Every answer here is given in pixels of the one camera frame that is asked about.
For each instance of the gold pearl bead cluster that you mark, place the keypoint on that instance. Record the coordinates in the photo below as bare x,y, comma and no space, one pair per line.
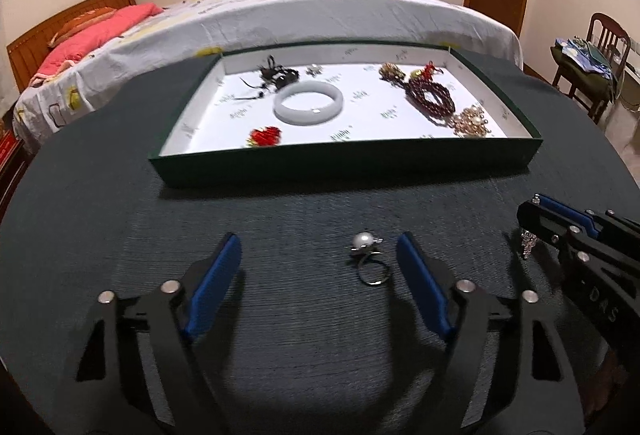
472,121

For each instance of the dark wooden nightstand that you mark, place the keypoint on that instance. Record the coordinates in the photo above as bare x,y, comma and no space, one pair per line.
10,185

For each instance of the orange pillow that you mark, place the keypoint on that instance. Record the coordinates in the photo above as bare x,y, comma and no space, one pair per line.
80,25

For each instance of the red knot charm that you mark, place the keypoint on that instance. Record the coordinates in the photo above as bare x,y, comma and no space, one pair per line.
425,72

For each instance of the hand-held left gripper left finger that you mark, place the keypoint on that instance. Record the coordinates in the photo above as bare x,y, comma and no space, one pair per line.
215,285

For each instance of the wooden chair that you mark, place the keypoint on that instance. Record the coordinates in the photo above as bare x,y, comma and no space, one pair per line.
610,27

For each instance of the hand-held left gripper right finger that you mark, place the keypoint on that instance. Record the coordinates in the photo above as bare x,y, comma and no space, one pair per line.
422,286

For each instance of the pink pillow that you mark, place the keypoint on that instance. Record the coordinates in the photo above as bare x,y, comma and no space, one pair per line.
95,37

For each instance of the pile of clothes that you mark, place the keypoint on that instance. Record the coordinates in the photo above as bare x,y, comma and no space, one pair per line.
582,65

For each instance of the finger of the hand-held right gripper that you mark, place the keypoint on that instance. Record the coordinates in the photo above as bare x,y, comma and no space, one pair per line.
567,212
545,221

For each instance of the wooden headboard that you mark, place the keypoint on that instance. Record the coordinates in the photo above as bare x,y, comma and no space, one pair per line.
45,32

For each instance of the white jade bangle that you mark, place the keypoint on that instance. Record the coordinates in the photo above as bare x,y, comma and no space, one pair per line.
282,111

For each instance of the green box with white lining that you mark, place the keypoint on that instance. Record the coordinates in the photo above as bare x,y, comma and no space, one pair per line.
360,115

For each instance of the red beaded ornament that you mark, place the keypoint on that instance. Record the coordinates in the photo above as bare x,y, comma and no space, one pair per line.
265,136

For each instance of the bed with patterned sheet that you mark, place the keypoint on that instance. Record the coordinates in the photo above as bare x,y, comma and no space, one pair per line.
310,20

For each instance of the silver crystal earring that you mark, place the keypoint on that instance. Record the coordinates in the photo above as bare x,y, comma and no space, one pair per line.
527,244
313,71

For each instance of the red box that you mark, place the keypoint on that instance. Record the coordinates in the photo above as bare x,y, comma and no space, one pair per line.
6,146

